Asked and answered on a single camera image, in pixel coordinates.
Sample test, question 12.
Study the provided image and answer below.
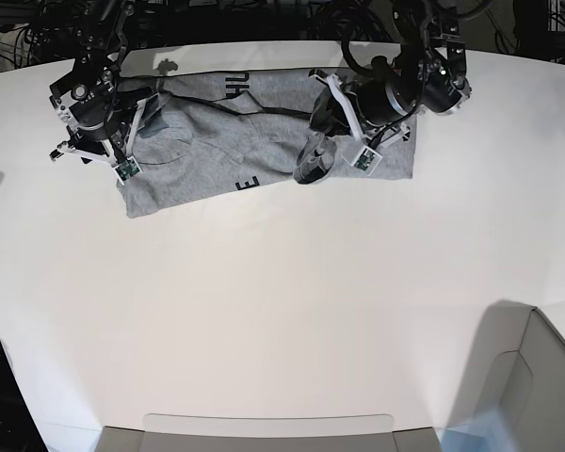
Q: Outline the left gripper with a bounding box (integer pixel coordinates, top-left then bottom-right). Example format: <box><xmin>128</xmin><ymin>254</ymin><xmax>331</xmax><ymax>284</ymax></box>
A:
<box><xmin>309</xmin><ymin>56</ymin><xmax>412</xmax><ymax>149</ymax></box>

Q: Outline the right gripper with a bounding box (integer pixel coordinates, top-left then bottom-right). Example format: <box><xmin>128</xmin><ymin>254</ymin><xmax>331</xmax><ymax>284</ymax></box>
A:
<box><xmin>49</xmin><ymin>91</ymin><xmax>157</xmax><ymax>168</ymax></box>

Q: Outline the grey T-shirt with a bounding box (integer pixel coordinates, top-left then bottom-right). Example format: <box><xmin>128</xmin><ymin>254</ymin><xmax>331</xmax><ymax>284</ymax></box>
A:
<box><xmin>118</xmin><ymin>69</ymin><xmax>416</xmax><ymax>218</ymax></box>

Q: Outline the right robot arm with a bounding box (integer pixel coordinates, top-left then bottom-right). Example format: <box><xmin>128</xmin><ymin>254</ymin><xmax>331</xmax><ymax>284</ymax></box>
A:
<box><xmin>50</xmin><ymin>37</ymin><xmax>325</xmax><ymax>197</ymax></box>

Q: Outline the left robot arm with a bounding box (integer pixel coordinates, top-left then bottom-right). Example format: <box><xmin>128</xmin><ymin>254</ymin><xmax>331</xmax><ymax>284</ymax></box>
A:
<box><xmin>310</xmin><ymin>1</ymin><xmax>471</xmax><ymax>149</ymax></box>

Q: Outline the beige plastic bin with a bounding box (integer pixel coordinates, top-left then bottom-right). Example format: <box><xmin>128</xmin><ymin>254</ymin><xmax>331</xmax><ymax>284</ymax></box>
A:
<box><xmin>96</xmin><ymin>413</ymin><xmax>442</xmax><ymax>451</ymax></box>

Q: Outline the beige bin at right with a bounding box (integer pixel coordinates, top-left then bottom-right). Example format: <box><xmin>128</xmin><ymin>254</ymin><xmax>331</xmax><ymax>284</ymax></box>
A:
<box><xmin>465</xmin><ymin>309</ymin><xmax>565</xmax><ymax>451</ymax></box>

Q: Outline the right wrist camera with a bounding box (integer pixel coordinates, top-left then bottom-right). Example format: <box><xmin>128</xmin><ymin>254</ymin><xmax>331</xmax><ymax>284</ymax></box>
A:
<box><xmin>114</xmin><ymin>156</ymin><xmax>141</xmax><ymax>184</ymax></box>

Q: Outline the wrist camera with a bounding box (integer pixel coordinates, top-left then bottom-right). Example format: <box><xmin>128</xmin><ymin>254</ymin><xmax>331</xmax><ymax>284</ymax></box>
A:
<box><xmin>352</xmin><ymin>145</ymin><xmax>382</xmax><ymax>176</ymax></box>
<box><xmin>114</xmin><ymin>156</ymin><xmax>141</xmax><ymax>184</ymax></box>

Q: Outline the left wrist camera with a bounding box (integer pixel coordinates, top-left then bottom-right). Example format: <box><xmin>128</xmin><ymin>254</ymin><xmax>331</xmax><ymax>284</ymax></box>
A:
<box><xmin>352</xmin><ymin>145</ymin><xmax>382</xmax><ymax>176</ymax></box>

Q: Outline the black cable bundle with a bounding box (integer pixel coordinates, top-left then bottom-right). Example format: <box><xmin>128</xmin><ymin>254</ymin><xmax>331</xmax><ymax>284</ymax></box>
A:
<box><xmin>305</xmin><ymin>0</ymin><xmax>395</xmax><ymax>43</ymax></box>

